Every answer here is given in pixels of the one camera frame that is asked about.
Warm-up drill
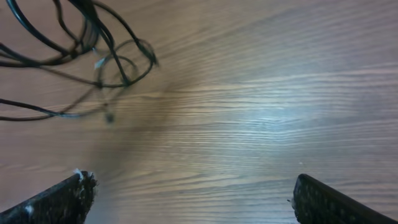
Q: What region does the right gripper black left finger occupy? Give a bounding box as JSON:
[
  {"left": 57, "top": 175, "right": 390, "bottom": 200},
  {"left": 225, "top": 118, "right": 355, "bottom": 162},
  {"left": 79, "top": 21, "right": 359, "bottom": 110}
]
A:
[{"left": 1, "top": 169, "right": 97, "bottom": 224}]

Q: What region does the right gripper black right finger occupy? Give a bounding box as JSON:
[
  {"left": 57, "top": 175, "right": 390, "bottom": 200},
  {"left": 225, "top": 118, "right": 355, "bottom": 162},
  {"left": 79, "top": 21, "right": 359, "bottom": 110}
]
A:
[{"left": 291, "top": 174, "right": 397, "bottom": 224}]

